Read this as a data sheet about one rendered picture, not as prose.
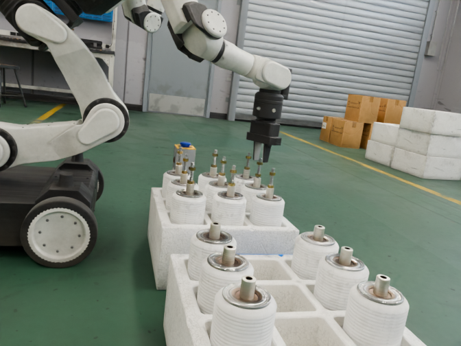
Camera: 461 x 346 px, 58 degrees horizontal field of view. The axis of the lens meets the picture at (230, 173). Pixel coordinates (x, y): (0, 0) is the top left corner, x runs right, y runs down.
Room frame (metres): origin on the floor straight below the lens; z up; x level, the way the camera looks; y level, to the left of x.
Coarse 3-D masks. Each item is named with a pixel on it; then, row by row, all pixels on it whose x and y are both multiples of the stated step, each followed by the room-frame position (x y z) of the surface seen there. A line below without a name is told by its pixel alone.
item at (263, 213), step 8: (256, 200) 1.15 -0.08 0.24; (264, 200) 1.14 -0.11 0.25; (256, 208) 1.15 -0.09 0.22; (264, 208) 1.13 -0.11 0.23; (272, 208) 1.13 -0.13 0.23; (280, 208) 1.14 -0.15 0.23; (256, 216) 1.14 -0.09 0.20; (264, 216) 1.13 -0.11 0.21; (272, 216) 1.13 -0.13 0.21; (280, 216) 1.15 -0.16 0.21; (256, 224) 1.14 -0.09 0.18; (264, 224) 1.13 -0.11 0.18; (272, 224) 1.13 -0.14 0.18; (280, 224) 1.16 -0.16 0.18
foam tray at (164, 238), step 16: (160, 192) 1.33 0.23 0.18; (160, 208) 1.17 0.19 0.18; (160, 224) 1.06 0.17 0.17; (176, 224) 1.05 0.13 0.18; (192, 224) 1.06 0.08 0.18; (208, 224) 1.08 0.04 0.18; (288, 224) 1.16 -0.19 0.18; (160, 240) 1.03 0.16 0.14; (176, 240) 1.03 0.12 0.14; (240, 240) 1.08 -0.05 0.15; (256, 240) 1.09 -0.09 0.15; (272, 240) 1.10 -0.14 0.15; (288, 240) 1.12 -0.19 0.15; (160, 256) 1.02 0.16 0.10; (160, 272) 1.02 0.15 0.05; (160, 288) 1.02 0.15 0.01
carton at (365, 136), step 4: (364, 124) 4.90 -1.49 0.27; (368, 124) 4.82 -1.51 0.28; (372, 124) 4.77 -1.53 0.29; (364, 128) 4.88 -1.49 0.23; (368, 128) 4.81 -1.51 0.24; (372, 128) 4.78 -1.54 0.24; (364, 132) 4.87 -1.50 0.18; (368, 132) 4.79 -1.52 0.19; (364, 136) 4.86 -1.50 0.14; (368, 136) 4.78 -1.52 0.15; (364, 140) 4.84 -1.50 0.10; (360, 144) 4.91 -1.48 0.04; (364, 144) 4.83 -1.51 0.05; (364, 148) 4.81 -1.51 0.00
